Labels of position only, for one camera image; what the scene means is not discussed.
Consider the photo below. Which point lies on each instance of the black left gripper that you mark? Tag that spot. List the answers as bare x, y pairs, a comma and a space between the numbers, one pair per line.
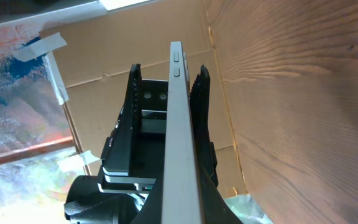
133, 156

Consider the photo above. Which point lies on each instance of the colourful painted board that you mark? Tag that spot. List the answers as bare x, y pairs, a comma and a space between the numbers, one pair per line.
34, 137

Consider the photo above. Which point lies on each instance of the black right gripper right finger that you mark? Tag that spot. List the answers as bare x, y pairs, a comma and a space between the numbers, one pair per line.
214, 207

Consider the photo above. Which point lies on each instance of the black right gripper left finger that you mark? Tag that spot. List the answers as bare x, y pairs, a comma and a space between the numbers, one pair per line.
151, 212

